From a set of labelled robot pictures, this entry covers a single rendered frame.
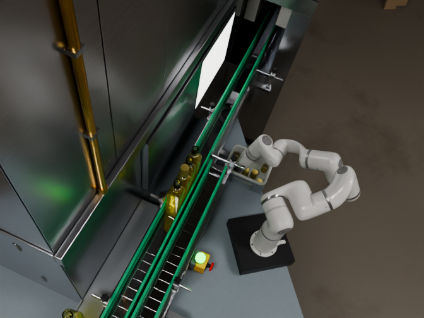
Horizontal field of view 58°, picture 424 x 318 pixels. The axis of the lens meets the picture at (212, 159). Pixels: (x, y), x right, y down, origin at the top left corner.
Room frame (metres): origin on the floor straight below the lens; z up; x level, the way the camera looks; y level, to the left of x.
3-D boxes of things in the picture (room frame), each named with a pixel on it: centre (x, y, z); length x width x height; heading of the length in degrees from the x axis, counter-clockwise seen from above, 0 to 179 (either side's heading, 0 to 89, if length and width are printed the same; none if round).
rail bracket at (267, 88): (1.61, -0.18, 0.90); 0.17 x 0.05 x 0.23; 80
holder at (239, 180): (1.08, -0.16, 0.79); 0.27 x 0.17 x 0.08; 80
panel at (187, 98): (1.17, 0.16, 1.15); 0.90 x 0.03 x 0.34; 170
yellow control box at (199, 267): (0.55, -0.06, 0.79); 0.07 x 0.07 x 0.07; 80
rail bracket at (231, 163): (0.98, -0.07, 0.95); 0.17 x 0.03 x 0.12; 80
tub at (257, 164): (1.08, -0.19, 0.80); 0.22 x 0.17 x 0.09; 80
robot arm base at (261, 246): (0.70, -0.34, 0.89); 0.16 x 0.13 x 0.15; 112
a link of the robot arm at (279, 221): (0.71, -0.32, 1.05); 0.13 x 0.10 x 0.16; 29
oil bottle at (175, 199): (0.71, 0.10, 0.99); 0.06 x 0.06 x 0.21; 80
